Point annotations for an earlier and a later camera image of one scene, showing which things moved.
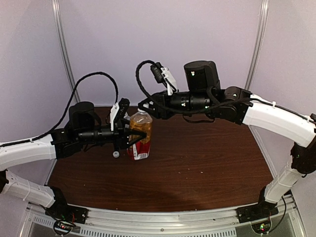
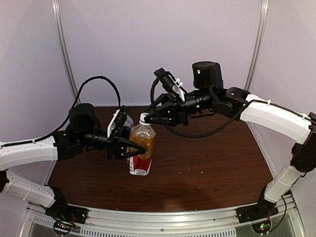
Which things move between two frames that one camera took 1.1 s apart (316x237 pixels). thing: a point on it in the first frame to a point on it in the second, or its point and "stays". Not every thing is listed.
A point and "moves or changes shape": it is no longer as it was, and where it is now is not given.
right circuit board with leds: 261,228 stays
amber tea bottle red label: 140,121 moves or changes shape
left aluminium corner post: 59,17 stays
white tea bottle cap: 142,112 to 142,120
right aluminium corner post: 258,45 stays
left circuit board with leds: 61,227 stays
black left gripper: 120,134 to 115,145
